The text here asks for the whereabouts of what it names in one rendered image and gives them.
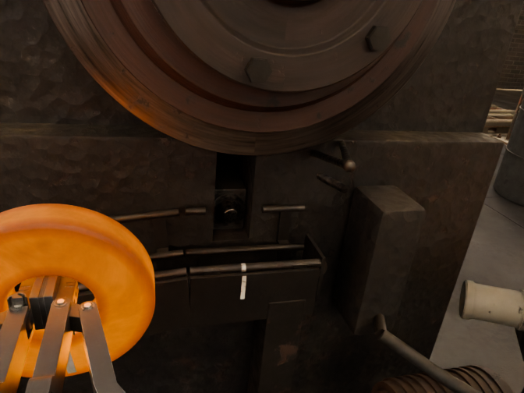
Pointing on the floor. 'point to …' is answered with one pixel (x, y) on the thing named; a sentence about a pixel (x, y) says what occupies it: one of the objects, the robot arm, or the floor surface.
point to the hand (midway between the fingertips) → (52, 281)
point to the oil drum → (513, 164)
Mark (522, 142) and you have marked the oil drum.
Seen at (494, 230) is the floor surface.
